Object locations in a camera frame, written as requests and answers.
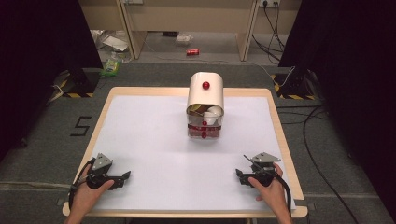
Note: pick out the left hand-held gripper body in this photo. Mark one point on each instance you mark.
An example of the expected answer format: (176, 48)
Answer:
(101, 165)

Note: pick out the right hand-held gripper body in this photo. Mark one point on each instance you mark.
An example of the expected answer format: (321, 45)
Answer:
(263, 169)

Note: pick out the cream bread box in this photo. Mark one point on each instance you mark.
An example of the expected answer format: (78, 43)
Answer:
(205, 93)

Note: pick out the person's right hand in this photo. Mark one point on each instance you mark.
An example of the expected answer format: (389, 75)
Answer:
(272, 194)

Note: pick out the person's left hand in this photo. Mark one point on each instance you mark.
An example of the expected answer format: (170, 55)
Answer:
(88, 196)

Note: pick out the white table mat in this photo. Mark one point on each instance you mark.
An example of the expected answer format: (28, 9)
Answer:
(155, 149)

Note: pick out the wooden table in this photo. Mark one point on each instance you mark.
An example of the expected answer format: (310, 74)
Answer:
(283, 130)

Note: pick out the white paper cup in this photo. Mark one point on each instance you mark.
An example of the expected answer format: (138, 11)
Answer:
(213, 115)

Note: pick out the brown paper scrap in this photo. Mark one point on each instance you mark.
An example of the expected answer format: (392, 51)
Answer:
(196, 109)

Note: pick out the black stand base striped tape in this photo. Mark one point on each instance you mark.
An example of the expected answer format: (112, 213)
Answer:
(294, 84)
(81, 81)

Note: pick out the green snack packet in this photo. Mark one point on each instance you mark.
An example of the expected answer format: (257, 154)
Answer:
(110, 67)

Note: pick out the black curtain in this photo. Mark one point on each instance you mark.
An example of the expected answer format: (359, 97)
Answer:
(351, 62)
(37, 62)

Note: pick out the clear plastic bags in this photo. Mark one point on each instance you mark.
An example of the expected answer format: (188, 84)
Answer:
(110, 43)

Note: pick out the red drink can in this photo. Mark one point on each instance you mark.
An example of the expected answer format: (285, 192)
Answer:
(192, 51)

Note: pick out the white packet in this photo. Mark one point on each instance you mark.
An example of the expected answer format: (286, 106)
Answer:
(183, 39)

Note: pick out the beige desk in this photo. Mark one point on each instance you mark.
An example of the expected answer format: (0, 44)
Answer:
(193, 15)

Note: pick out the white wall socket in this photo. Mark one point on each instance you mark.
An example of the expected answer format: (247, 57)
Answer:
(269, 2)

